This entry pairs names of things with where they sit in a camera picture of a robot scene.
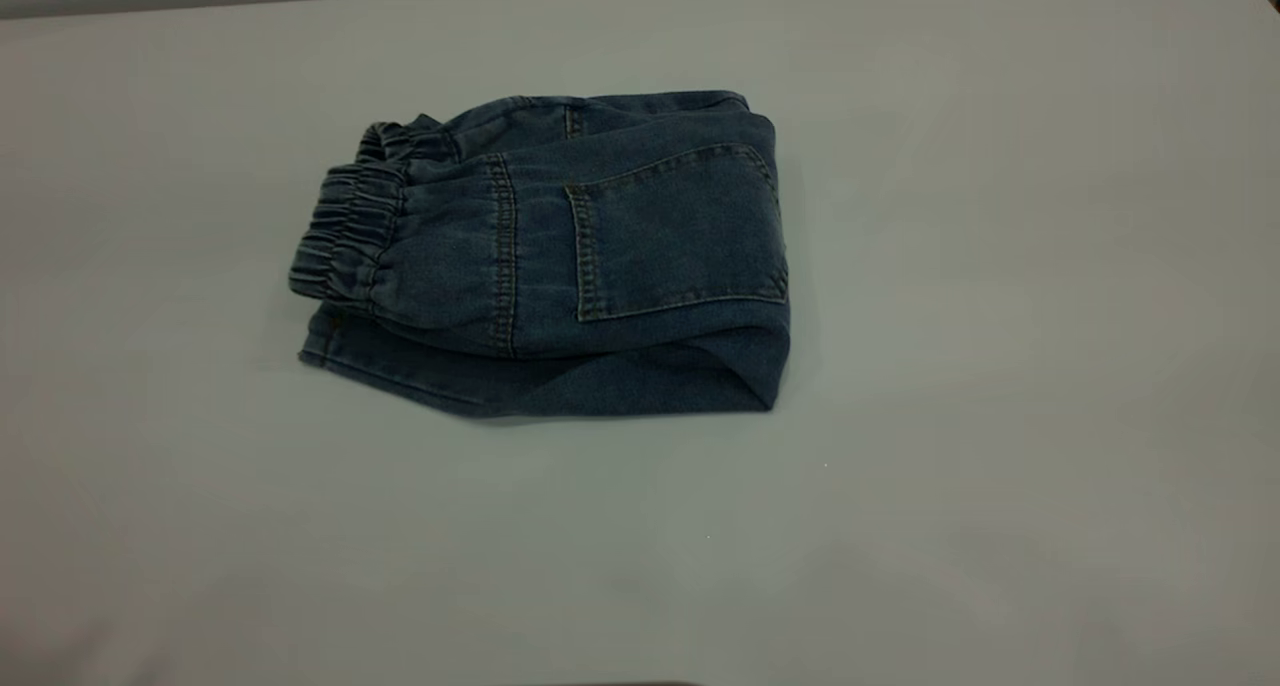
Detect blue denim jeans with faded knees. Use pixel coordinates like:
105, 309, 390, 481
288, 89, 793, 419

